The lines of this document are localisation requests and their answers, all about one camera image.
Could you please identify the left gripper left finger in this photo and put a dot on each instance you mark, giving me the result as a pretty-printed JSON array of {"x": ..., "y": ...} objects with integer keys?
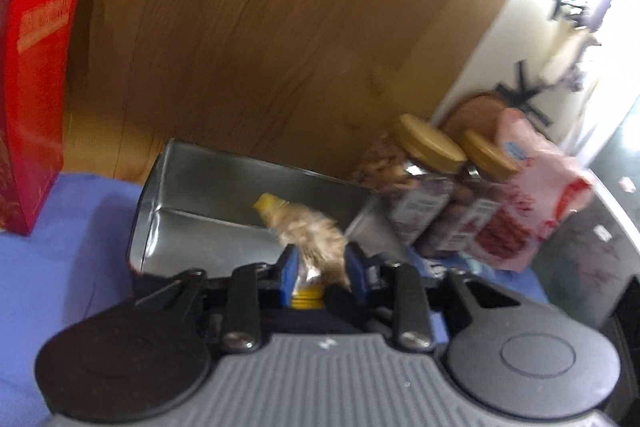
[{"x": 252, "y": 289}]

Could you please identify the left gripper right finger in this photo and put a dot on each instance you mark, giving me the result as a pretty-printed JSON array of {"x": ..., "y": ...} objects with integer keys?
[{"x": 378, "y": 283}]

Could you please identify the clear pumpkin seed packet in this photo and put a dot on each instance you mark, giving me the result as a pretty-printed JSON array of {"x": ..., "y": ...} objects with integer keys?
[{"x": 318, "y": 243}]

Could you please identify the right nut jar gold lid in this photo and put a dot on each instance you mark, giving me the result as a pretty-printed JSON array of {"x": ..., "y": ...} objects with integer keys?
[{"x": 478, "y": 194}]

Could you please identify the black snack organizer box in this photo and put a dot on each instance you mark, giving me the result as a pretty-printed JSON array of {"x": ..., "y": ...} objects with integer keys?
[{"x": 196, "y": 211}]

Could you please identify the pink fried twist snack bag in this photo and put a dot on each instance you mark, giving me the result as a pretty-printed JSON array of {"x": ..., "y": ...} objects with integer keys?
[{"x": 549, "y": 187}]

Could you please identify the round woven wooden tray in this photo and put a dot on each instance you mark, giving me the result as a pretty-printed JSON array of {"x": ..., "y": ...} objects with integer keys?
[{"x": 479, "y": 112}]

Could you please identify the blue printed table cloth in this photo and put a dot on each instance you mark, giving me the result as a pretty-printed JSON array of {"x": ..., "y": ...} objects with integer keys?
[{"x": 73, "y": 265}]

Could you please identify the wooden laminate board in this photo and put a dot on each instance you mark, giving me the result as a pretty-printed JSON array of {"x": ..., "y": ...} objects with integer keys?
[{"x": 306, "y": 83}]

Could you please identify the red gift box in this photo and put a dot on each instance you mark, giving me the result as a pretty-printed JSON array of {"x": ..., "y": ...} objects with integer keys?
[{"x": 35, "y": 38}]

